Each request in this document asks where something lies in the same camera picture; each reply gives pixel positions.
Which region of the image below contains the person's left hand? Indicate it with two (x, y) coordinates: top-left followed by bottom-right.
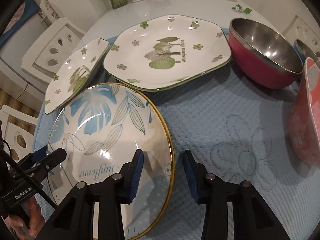
(3, 195), (47, 239)

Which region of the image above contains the large green floral plate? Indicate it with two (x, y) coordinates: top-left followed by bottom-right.
(103, 15), (232, 92)

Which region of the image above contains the white chair right side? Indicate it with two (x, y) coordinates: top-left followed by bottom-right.
(282, 15), (319, 57)

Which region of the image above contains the white chair lower left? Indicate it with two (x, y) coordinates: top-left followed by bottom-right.
(1, 105), (37, 162)

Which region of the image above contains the light blue quilted mat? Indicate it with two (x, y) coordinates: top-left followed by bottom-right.
(33, 62), (319, 239)

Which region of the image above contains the round blue leaf plate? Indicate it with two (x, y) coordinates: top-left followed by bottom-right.
(47, 83), (175, 239)

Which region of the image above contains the small green floral plate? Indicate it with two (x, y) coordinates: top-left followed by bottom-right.
(44, 38), (110, 114)

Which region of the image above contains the pink ceramic bowl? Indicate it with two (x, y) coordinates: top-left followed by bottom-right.
(288, 57), (320, 168)

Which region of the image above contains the white fridge blue cover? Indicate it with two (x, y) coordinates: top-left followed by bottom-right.
(1, 0), (48, 111)

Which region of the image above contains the green candy wrapper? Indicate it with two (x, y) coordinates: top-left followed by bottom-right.
(232, 4), (252, 15)

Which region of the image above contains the red steel bowl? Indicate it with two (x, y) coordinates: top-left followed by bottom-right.
(229, 18), (304, 89)

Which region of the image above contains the blue steel bowl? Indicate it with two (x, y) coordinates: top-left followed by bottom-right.
(293, 39), (320, 68)

